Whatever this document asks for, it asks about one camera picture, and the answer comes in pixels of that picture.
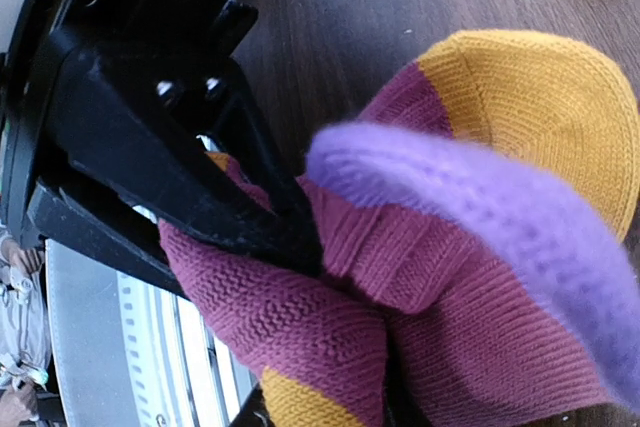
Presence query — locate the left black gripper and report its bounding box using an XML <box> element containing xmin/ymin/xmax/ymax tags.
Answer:
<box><xmin>1</xmin><ymin>0</ymin><xmax>258</xmax><ymax>227</ymax></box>

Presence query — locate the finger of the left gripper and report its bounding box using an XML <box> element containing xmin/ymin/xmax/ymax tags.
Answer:
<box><xmin>27</xmin><ymin>181</ymin><xmax>185</xmax><ymax>297</ymax></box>
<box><xmin>44</xmin><ymin>28</ymin><xmax>322</xmax><ymax>277</ymax></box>

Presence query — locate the purple magenta striped sock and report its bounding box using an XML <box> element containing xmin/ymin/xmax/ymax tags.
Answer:
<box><xmin>158</xmin><ymin>30</ymin><xmax>639</xmax><ymax>426</ymax></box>

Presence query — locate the person in grey shirt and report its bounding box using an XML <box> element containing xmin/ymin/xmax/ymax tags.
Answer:
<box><xmin>1</xmin><ymin>228</ymin><xmax>52</xmax><ymax>426</ymax></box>

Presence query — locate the aluminium front rail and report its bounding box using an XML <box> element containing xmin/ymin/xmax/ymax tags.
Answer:
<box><xmin>46</xmin><ymin>241</ymin><xmax>256</xmax><ymax>426</ymax></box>

